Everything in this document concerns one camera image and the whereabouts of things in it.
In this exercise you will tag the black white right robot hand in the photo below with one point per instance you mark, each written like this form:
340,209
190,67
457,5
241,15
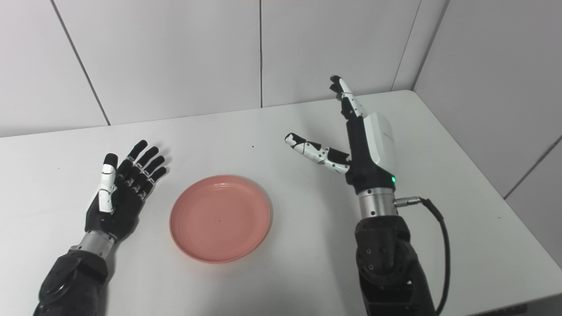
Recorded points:
364,166

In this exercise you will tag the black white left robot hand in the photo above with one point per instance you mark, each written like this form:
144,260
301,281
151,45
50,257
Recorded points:
123,210

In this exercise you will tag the pink round plate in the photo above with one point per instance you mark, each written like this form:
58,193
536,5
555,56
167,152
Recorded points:
219,219

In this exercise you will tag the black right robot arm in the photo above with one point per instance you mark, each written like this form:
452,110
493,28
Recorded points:
386,263

